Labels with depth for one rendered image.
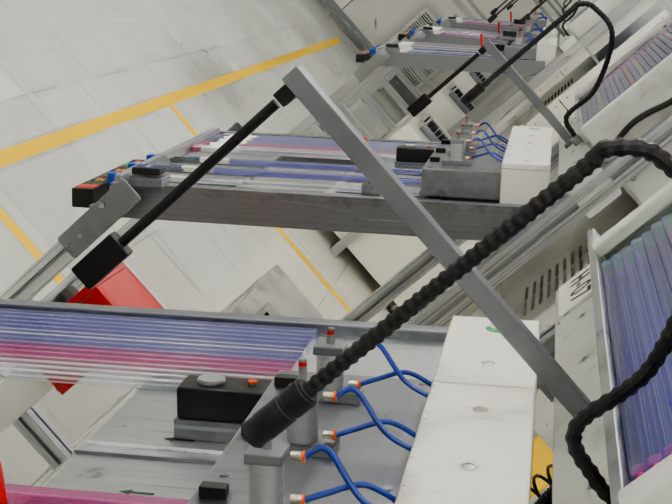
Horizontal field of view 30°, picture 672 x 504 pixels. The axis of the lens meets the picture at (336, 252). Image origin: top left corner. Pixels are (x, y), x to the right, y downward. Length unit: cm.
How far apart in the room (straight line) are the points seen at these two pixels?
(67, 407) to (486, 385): 220
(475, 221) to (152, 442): 112
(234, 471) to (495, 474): 18
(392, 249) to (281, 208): 336
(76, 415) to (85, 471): 208
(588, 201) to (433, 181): 27
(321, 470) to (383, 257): 465
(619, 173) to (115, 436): 117
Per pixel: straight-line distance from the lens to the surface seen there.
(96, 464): 104
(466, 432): 88
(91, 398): 320
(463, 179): 213
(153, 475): 101
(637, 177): 207
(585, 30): 530
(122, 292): 182
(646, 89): 205
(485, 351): 106
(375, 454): 89
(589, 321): 116
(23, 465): 284
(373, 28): 953
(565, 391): 94
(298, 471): 86
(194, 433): 107
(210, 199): 217
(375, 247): 549
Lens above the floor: 154
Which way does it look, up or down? 16 degrees down
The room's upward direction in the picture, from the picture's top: 50 degrees clockwise
